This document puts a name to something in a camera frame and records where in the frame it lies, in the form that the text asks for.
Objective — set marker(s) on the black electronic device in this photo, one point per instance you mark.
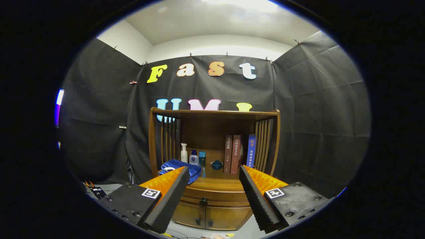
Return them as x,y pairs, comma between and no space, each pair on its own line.
96,191

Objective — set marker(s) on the blue book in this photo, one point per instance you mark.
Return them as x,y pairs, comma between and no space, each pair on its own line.
251,152

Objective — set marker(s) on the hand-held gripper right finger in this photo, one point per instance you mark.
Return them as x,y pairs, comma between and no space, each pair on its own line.
257,202

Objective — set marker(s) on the wooden drawer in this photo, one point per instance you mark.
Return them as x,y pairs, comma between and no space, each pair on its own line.
225,197

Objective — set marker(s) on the wooden cabinet door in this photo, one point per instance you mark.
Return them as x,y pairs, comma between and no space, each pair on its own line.
187,214
229,217

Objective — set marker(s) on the reddish brown book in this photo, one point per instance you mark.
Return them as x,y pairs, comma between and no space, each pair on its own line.
236,154

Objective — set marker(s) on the white bottle with blue cap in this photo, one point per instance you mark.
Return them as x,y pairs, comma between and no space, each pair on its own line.
194,159

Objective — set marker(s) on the wooden cabinet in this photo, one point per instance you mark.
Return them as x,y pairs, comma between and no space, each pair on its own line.
206,129

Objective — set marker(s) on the folded blue towel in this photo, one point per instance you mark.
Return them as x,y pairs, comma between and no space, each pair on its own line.
176,164

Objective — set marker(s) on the black drawer knob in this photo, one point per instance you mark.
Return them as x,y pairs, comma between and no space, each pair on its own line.
203,201

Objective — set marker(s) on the white pump bottle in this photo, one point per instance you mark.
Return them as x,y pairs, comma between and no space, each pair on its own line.
183,153

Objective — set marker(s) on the clear blue bottle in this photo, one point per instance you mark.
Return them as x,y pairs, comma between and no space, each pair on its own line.
202,159

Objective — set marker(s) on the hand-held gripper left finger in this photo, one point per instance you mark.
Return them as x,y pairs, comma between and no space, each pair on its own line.
171,202

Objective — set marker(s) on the blue lidded teacup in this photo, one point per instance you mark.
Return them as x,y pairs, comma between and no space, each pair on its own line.
216,164

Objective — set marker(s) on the wooden countertop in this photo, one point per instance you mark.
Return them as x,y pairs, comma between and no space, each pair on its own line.
219,182

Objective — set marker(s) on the dark brown book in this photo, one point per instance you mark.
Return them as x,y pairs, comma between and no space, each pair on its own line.
227,154

